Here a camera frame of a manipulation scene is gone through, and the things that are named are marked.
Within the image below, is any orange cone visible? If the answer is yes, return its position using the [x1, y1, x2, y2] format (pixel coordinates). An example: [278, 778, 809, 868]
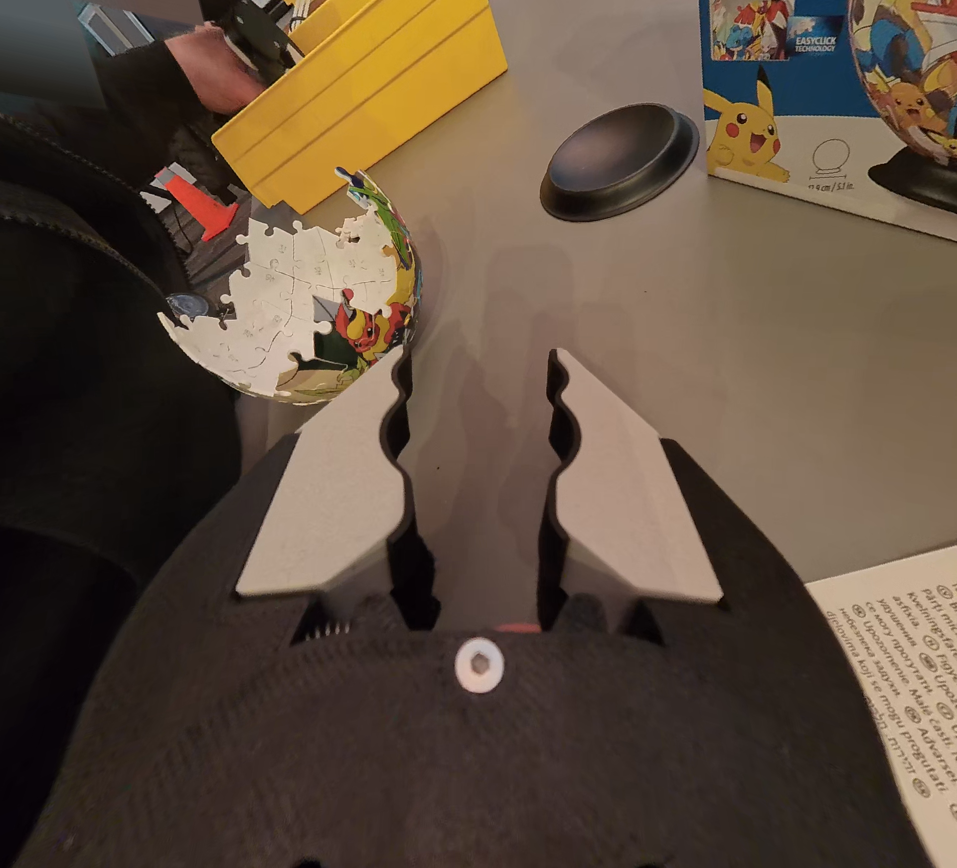
[160, 165, 242, 242]

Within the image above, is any black round ball stand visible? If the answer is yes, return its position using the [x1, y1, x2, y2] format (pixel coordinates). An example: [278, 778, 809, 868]
[540, 103, 701, 223]

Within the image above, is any partly built puzzle ball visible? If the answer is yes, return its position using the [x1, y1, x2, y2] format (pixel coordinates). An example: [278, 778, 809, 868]
[157, 167, 422, 405]

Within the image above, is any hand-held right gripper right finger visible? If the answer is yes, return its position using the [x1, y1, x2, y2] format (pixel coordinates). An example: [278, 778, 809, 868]
[535, 348, 725, 626]

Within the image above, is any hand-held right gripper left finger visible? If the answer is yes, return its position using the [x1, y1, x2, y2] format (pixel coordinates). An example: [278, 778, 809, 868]
[235, 346, 416, 607]

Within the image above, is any yellow plastic bin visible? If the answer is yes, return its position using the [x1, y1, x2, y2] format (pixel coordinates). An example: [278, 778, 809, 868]
[211, 0, 509, 215]

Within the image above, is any person's black clothing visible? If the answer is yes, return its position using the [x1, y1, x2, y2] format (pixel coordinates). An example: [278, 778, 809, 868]
[0, 113, 240, 847]

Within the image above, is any person's left hand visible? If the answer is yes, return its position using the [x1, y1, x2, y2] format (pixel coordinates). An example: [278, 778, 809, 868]
[164, 25, 265, 115]

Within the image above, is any person's left forearm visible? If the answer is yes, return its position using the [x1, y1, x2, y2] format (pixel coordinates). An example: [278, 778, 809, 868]
[93, 39, 197, 136]

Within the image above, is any white instruction leaflet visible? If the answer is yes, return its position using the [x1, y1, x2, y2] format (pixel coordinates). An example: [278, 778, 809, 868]
[806, 545, 957, 854]

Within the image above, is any colourful puzzle box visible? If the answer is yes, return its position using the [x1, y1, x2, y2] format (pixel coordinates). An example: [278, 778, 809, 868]
[695, 0, 957, 242]

